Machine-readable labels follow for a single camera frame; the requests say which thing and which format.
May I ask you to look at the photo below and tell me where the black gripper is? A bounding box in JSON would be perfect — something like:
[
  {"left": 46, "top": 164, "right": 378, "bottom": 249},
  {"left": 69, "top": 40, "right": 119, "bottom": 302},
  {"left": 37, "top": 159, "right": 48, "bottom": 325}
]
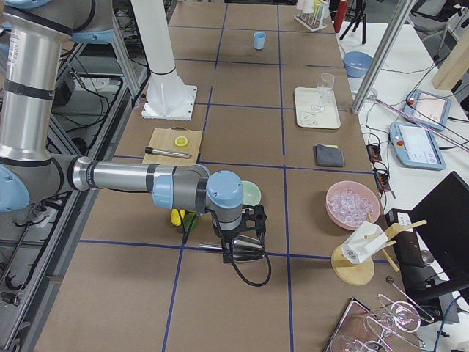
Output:
[{"left": 241, "top": 205, "right": 267, "bottom": 233}]

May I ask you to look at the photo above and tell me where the mint green bowl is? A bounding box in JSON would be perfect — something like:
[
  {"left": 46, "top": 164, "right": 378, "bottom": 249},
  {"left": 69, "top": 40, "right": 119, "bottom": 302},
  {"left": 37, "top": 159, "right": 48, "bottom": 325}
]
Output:
[{"left": 242, "top": 180, "right": 262, "bottom": 206}]

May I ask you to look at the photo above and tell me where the light blue cup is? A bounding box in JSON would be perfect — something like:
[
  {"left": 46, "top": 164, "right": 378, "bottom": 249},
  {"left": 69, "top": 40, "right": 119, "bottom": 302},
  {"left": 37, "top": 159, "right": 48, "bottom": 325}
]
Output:
[{"left": 253, "top": 32, "right": 267, "bottom": 51}]

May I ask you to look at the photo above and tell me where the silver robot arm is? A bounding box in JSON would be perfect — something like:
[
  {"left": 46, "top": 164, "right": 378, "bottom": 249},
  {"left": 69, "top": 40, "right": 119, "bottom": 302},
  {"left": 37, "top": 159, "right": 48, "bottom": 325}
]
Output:
[{"left": 1, "top": 1, "right": 266, "bottom": 240}]

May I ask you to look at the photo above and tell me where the pink bowl with ice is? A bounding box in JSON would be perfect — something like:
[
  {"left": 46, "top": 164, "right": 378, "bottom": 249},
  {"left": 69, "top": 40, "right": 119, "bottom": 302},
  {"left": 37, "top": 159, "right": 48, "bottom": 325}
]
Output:
[{"left": 325, "top": 180, "right": 381, "bottom": 230}]

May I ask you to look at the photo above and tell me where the blue bowl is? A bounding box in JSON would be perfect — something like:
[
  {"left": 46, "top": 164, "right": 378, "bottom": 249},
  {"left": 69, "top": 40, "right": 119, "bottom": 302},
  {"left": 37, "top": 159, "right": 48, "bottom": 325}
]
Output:
[{"left": 343, "top": 51, "right": 373, "bottom": 78}]

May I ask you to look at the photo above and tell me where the green lime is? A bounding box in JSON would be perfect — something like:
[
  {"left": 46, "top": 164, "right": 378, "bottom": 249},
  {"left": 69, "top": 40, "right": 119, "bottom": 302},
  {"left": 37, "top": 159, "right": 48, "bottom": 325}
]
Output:
[{"left": 182, "top": 212, "right": 199, "bottom": 233}]

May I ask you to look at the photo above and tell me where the yellow lemon small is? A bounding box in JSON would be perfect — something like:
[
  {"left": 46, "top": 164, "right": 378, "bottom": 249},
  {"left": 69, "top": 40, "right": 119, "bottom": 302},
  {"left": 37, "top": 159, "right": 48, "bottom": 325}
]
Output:
[{"left": 170, "top": 209, "right": 186, "bottom": 227}]

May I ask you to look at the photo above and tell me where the grey folded cloth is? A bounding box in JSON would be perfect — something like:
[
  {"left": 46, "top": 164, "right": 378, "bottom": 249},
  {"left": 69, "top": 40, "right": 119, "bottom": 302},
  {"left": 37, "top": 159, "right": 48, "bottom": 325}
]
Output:
[{"left": 314, "top": 144, "right": 344, "bottom": 167}]

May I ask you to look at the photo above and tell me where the lemon half slice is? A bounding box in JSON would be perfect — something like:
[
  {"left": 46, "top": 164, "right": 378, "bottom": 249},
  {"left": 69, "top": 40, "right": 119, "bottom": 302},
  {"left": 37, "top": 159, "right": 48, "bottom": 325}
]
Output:
[{"left": 174, "top": 136, "right": 189, "bottom": 148}]

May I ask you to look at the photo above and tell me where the yellow sponge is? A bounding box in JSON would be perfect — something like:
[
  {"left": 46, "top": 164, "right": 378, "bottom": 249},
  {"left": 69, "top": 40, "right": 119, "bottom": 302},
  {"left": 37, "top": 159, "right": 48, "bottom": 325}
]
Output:
[{"left": 322, "top": 144, "right": 340, "bottom": 149}]

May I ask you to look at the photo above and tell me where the wooden cutting board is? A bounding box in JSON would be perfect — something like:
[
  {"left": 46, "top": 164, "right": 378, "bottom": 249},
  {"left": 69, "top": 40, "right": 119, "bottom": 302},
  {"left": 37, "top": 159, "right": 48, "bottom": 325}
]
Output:
[{"left": 142, "top": 128, "right": 203, "bottom": 166}]

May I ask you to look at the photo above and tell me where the wooden mug tree stand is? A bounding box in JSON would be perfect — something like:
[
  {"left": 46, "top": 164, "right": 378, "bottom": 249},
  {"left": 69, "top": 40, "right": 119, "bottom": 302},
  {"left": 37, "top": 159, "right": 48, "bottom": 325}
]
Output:
[{"left": 331, "top": 220, "right": 427, "bottom": 286}]

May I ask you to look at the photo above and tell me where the white paper carton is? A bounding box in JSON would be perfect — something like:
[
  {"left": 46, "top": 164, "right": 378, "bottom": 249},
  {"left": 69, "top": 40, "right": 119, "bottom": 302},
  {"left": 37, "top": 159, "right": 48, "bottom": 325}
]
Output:
[{"left": 341, "top": 221, "right": 388, "bottom": 264}]

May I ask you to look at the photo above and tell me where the cream bear tray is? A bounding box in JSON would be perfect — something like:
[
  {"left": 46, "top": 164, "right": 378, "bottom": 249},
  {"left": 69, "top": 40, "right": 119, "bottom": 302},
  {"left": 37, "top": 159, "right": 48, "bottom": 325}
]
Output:
[{"left": 294, "top": 87, "right": 341, "bottom": 130}]

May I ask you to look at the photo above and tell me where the clear wine glass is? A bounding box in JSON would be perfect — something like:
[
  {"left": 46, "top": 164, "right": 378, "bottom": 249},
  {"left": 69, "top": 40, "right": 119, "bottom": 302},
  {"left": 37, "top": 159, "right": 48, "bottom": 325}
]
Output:
[{"left": 312, "top": 73, "right": 335, "bottom": 113}]

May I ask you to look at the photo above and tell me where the tray of upturned glasses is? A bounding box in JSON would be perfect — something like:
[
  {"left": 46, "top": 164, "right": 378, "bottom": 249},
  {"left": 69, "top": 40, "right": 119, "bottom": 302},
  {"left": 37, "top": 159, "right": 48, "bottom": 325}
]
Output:
[{"left": 324, "top": 293, "right": 435, "bottom": 351}]

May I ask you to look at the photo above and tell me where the near teach pendant tablet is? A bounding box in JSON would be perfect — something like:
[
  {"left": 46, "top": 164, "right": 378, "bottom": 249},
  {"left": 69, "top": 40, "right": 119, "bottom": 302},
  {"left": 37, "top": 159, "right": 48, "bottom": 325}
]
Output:
[{"left": 389, "top": 122, "right": 446, "bottom": 171}]

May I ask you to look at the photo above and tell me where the teach pendant tablet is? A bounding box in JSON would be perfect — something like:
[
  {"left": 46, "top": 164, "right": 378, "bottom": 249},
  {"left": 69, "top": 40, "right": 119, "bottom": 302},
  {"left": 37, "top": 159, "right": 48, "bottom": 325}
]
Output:
[
  {"left": 389, "top": 122, "right": 446, "bottom": 171},
  {"left": 402, "top": 89, "right": 451, "bottom": 131}
]

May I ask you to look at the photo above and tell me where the black monitor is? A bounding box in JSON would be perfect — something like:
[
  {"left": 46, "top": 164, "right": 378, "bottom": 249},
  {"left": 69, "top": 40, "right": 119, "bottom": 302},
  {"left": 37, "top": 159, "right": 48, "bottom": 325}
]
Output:
[{"left": 385, "top": 171, "right": 468, "bottom": 304}]

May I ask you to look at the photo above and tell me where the far teach pendant tablet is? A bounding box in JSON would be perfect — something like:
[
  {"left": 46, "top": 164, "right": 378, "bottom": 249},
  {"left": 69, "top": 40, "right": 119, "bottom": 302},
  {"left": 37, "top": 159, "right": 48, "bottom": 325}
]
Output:
[{"left": 402, "top": 89, "right": 451, "bottom": 131}]

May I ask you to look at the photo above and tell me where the black tripod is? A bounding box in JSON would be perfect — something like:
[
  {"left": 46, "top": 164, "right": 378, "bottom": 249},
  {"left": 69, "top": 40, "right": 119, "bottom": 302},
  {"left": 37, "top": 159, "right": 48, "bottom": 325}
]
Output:
[{"left": 339, "top": 0, "right": 368, "bottom": 45}]

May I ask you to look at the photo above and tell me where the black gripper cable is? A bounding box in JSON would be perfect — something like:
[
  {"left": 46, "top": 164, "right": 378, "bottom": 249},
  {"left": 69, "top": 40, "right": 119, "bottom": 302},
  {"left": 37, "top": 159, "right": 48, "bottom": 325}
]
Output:
[{"left": 210, "top": 210, "right": 272, "bottom": 287}]

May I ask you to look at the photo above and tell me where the white wire cup rack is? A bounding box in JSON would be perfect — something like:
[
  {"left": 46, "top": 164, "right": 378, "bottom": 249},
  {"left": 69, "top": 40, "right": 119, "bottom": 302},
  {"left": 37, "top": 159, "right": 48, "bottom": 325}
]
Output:
[{"left": 294, "top": 0, "right": 330, "bottom": 32}]

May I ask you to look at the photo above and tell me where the aluminium frame post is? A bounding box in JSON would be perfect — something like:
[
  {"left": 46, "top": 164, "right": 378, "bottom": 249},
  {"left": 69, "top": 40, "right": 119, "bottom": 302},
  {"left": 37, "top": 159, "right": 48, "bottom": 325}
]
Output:
[{"left": 351, "top": 0, "right": 416, "bottom": 114}]

